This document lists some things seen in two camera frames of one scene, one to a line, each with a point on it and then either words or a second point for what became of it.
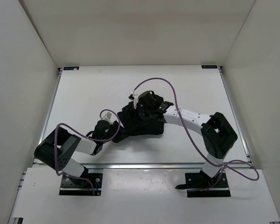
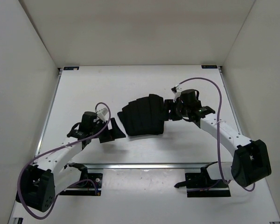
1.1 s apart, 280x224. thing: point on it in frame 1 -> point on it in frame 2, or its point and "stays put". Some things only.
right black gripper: [138, 107] -> [169, 104]
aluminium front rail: [41, 166] stays put
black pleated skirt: [134, 122] stays put
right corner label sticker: [209, 66] stays put
